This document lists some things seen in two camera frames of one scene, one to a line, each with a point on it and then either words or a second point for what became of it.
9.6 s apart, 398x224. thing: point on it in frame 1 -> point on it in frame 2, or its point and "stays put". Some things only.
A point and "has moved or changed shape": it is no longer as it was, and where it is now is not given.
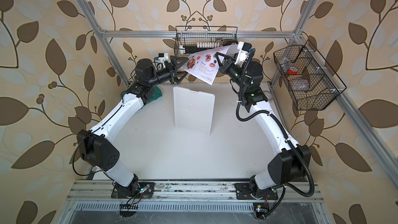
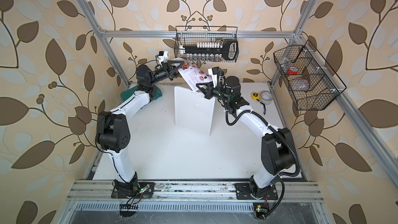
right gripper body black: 233,70 -> 218,93
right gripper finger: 223,69 -> 204,89
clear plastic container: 300,84 stays put
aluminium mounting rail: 102,191 stays put
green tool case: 157,94 stays put
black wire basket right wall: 312,85 stays put
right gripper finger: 225,57 -> 207,85
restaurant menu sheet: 204,66 has moved or changed shape
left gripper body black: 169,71 stays put
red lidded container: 293,70 stays put
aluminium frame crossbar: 198,33 stays put
